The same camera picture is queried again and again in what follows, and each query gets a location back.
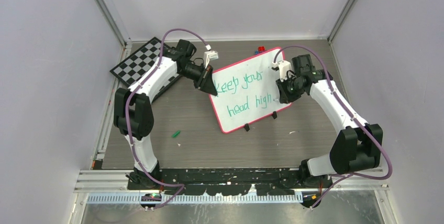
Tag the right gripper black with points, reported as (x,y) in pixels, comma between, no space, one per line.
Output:
(286,97)

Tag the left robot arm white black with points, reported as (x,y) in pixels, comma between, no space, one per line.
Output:
(133,114)

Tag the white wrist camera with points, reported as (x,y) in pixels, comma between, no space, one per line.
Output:
(208,56)
(282,66)

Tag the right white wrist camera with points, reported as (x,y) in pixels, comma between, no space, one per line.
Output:
(282,66)

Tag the blue red toy figure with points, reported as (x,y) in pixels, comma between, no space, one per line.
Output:
(259,50)

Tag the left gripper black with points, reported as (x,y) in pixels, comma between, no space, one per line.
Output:
(206,83)

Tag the black and white chessboard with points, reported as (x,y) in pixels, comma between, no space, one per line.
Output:
(137,64)

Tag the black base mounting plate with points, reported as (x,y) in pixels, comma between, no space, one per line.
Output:
(228,182)

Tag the whiteboard with red frame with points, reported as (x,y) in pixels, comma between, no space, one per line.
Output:
(246,90)

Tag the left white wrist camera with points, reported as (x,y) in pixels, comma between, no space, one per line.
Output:
(208,56)

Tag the green marker cap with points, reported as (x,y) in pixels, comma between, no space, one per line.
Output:
(176,134)

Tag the slotted grey cable duct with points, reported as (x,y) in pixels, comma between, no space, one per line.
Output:
(155,198)

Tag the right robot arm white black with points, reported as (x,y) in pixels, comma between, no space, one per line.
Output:
(357,145)

